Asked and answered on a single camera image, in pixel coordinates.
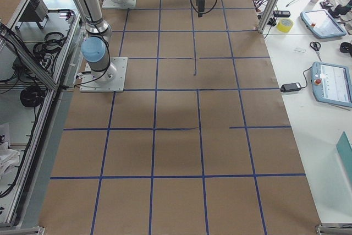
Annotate black phone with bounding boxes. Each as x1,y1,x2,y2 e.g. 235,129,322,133
273,10,291,18

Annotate yellow tape roll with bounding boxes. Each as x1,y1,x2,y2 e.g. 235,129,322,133
277,18,294,33

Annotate teach pendant far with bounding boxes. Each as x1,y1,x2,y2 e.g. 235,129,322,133
300,9,347,39

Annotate teach pendant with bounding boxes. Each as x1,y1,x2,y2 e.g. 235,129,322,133
311,62,351,107
300,9,347,39

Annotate scissors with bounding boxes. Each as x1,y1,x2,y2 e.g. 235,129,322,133
310,41,322,62

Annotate black power adapter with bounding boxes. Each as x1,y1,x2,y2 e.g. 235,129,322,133
280,83,302,92

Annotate teach pendant near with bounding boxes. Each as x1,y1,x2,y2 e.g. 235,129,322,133
311,62,351,107

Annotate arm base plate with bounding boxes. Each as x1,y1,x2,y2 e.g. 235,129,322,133
102,0,137,9
79,57,128,92

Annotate aluminium frame post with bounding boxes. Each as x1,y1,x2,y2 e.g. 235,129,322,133
256,0,292,34

